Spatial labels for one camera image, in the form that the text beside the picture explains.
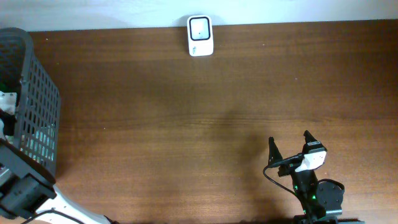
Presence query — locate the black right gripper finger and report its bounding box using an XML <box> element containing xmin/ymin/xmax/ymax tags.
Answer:
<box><xmin>303</xmin><ymin>130</ymin><xmax>317</xmax><ymax>145</ymax></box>
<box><xmin>268</xmin><ymin>137</ymin><xmax>283</xmax><ymax>167</ymax></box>

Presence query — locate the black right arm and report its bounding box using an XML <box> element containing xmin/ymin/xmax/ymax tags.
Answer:
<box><xmin>262</xmin><ymin>131</ymin><xmax>345</xmax><ymax>223</ymax></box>

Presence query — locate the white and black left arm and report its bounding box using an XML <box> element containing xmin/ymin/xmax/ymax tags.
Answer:
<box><xmin>1</xmin><ymin>92</ymin><xmax>112</xmax><ymax>223</ymax></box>

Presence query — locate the grey plastic mesh basket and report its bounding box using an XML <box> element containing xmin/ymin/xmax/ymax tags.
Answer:
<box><xmin>1</xmin><ymin>27</ymin><xmax>61</xmax><ymax>177</ymax></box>

